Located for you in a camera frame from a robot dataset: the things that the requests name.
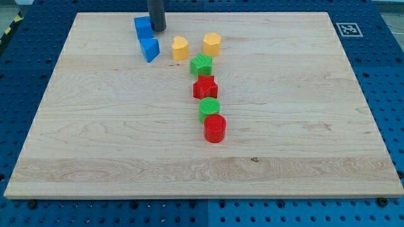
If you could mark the blue cube block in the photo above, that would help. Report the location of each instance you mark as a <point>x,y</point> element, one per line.
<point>143,27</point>

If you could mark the blue triangle block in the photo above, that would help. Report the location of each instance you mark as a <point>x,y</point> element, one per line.
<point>150,48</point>

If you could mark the green cylinder block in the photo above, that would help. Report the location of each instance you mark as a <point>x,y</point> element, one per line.
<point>208,106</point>

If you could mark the red cylinder block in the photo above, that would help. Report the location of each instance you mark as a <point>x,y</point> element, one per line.
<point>214,128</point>

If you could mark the red star block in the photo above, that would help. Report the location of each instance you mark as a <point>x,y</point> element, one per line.
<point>204,87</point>

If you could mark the green star block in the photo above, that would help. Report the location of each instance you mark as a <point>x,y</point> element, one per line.
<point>201,65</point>

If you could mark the yellow heart block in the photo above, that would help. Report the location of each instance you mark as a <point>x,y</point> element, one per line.
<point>180,48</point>

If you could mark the yellow hexagon block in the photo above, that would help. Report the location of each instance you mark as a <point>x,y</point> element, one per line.
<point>212,44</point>

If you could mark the light wooden board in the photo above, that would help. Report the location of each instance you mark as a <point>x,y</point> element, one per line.
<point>113,126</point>

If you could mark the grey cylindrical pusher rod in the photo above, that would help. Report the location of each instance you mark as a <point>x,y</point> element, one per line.
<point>157,15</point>

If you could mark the white fiducial marker tag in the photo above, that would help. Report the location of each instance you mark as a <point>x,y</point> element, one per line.
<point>348,29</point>

